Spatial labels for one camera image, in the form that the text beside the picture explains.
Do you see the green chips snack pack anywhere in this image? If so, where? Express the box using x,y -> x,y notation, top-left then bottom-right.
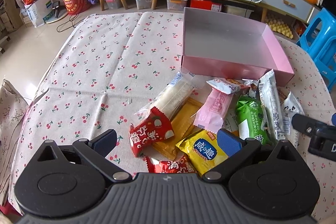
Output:
235,96 -> 273,145

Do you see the white shopping bag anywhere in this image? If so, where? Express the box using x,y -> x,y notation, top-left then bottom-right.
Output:
22,0 -> 53,27

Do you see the pink wafer snack pack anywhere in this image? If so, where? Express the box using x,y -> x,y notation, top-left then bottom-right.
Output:
194,88 -> 234,134

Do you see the clear rice cracker pack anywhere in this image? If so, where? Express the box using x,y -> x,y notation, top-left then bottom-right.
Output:
134,72 -> 197,119

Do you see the pink cardboard box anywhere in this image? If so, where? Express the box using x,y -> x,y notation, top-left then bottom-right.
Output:
181,7 -> 294,86

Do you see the blue plastic stool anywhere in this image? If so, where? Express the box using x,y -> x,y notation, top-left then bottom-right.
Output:
297,8 -> 335,92

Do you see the red strawberry snack pack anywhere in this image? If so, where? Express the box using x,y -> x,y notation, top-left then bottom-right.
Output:
129,107 -> 174,157

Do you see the yellow biscuit snack pack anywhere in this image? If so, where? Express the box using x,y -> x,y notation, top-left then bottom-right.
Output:
175,130 -> 229,176

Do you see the yellow egg tray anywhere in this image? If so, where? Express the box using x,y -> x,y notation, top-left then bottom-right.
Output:
265,14 -> 294,39

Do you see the red box under cabinet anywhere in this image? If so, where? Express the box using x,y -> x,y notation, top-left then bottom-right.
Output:
190,0 -> 222,12

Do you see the golden snack pack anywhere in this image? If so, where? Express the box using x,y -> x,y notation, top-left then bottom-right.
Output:
151,97 -> 203,160

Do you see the orange white cookie pack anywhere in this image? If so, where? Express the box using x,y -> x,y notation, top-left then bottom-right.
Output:
206,79 -> 250,94

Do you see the white monkey biscuit pack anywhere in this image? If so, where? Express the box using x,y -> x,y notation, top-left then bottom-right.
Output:
281,92 -> 305,148

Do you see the long white snack bar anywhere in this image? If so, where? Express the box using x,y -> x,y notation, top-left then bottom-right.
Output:
258,70 -> 285,141

